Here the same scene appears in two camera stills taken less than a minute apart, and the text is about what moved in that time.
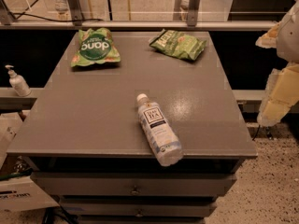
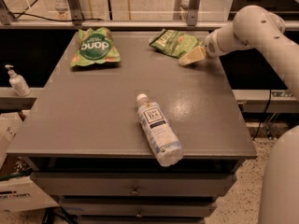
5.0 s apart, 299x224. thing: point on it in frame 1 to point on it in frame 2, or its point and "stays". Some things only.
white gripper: (290, 36) to (212, 47)
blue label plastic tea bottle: (163, 140) stays
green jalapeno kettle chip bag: (177, 44) stays
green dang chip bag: (94, 46) stays
